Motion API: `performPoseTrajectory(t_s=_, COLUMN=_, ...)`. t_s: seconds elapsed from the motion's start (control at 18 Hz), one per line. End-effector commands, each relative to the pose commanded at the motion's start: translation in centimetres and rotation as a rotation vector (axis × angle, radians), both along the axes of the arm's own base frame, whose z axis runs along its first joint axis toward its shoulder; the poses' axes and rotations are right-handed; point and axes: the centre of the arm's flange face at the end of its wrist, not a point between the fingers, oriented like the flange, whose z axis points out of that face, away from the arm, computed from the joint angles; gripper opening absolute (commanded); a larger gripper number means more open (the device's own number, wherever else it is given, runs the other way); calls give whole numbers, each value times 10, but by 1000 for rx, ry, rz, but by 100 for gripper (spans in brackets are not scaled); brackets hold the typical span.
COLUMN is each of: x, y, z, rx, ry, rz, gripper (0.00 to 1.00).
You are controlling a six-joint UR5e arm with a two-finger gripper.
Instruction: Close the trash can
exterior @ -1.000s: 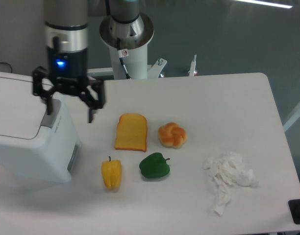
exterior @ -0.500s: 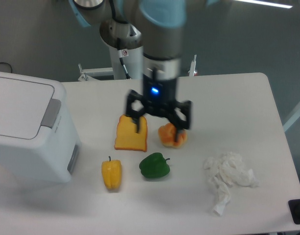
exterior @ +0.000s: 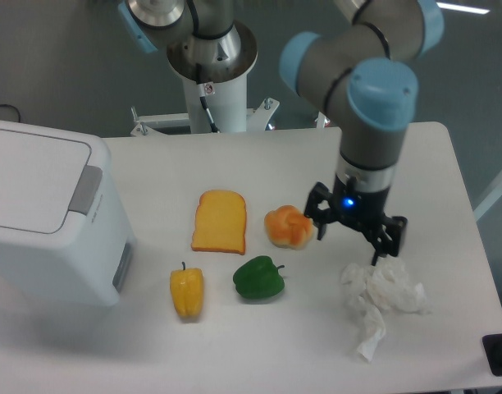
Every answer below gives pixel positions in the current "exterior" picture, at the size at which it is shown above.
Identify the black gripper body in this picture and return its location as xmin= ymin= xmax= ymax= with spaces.
xmin=328 ymin=176 xmax=389 ymax=242

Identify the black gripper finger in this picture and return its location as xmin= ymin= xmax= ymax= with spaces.
xmin=303 ymin=181 xmax=331 ymax=241
xmin=367 ymin=215 xmax=408 ymax=266

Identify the white trash can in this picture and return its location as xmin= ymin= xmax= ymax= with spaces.
xmin=0 ymin=121 xmax=135 ymax=306

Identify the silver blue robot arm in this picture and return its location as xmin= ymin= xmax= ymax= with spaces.
xmin=118 ymin=1 xmax=445 ymax=258

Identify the crumpled white tissue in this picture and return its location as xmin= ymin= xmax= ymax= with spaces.
xmin=340 ymin=257 xmax=431 ymax=363

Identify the knotted bread roll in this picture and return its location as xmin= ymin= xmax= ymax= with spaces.
xmin=264 ymin=205 xmax=313 ymax=250

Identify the toast bread slice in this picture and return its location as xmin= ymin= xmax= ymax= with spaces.
xmin=191 ymin=190 xmax=247 ymax=255

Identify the green bell pepper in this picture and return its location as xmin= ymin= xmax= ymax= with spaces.
xmin=232 ymin=255 xmax=285 ymax=300

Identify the black device at edge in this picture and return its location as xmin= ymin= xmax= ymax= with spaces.
xmin=481 ymin=333 xmax=502 ymax=377

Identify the yellow bell pepper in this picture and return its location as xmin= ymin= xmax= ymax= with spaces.
xmin=169 ymin=262 xmax=204 ymax=319

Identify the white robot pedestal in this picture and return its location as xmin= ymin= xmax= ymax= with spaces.
xmin=130 ymin=71 xmax=280 ymax=136

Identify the white metal frame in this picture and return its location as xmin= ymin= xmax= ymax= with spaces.
xmin=473 ymin=169 xmax=502 ymax=222

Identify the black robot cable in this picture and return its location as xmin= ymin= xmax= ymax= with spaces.
xmin=194 ymin=62 xmax=221 ymax=134

